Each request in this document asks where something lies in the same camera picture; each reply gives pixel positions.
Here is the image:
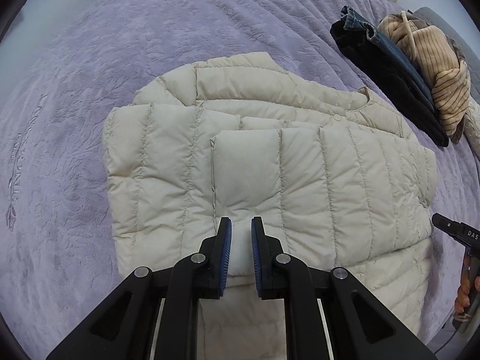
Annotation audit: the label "cream quilted down jacket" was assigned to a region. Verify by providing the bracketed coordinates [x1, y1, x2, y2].
[103, 53, 437, 359]

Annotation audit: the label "person's right hand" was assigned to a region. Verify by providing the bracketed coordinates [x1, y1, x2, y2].
[454, 272, 480, 314]

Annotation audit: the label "lavender textured bed blanket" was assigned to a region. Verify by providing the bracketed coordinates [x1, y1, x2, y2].
[1, 0, 479, 359]

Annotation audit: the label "beige quilted garment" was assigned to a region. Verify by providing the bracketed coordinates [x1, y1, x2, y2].
[464, 97, 480, 151]

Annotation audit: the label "tan striped knit sweater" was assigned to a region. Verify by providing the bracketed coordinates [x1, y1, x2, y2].
[378, 10, 471, 144]

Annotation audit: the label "folded dark blue jeans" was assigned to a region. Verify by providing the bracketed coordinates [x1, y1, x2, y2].
[330, 6, 449, 147]

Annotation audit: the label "grey quilted mattress pad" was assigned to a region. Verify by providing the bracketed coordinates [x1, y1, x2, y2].
[414, 7, 480, 102]

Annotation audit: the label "black cable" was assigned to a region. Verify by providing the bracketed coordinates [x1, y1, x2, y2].
[434, 326, 459, 351]

